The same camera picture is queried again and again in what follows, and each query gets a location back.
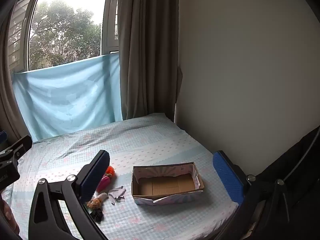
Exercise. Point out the brown plush toy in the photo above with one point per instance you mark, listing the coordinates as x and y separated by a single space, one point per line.
97 200

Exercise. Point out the light grey cloth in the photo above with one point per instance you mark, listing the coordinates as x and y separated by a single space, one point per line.
117 194

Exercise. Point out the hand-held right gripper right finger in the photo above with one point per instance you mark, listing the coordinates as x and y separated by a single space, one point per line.
226 177

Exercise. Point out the person's left hand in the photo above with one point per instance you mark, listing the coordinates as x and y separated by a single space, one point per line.
7 215

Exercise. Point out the orange-haired doll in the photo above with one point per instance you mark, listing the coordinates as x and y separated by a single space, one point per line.
106 178

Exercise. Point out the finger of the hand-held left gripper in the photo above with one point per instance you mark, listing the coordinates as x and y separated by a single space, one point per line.
18 147
2 137

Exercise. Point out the light blue hanging cloth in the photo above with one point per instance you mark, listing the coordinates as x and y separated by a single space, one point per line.
70 97

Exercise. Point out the window with grey frame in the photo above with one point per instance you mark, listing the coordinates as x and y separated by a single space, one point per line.
65 25

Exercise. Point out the grey-brown curtain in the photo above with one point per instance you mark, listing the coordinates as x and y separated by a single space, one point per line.
10 110
147 50

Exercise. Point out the patterned cardboard box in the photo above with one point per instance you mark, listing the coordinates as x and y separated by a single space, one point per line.
165 185

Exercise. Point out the black fabric item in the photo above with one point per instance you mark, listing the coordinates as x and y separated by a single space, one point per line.
97 215

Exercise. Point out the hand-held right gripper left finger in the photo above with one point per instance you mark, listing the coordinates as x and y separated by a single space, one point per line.
93 177

